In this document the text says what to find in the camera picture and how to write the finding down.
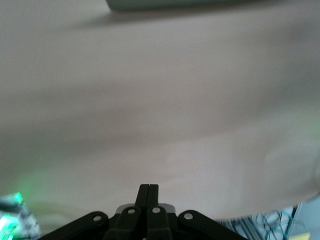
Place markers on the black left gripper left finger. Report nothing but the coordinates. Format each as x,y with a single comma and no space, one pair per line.
125,225

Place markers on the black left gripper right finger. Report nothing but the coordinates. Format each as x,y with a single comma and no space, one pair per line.
160,225

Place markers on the silver grey laptop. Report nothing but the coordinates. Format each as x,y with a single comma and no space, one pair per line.
160,4

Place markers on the brown table cover sheet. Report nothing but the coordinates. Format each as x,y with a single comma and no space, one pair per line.
160,100

